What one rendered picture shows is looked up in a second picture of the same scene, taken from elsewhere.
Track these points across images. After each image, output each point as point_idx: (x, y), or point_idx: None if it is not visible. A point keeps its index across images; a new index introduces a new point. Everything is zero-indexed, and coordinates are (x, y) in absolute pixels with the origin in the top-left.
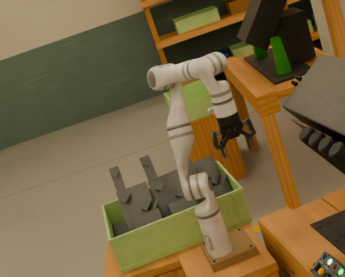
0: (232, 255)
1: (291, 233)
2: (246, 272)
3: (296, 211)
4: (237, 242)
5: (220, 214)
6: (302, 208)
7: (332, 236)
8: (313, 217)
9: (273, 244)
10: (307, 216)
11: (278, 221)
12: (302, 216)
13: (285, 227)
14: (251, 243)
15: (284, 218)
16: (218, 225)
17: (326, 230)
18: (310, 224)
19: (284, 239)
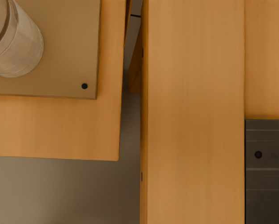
0: (27, 89)
1: (189, 126)
2: (41, 154)
3: (251, 10)
4: (60, 40)
5: (6, 41)
6: (271, 6)
7: (262, 214)
8: (270, 74)
9: (144, 78)
10: (261, 56)
11: (189, 37)
12: (251, 46)
13: (191, 84)
14: (89, 75)
15: (209, 38)
16: None
17: (263, 176)
18: (249, 97)
19: (164, 138)
